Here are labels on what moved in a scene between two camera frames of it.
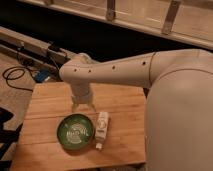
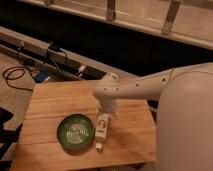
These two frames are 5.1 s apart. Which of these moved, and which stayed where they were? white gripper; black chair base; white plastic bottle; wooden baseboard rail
Moved: white gripper
Stayed: black chair base; white plastic bottle; wooden baseboard rail
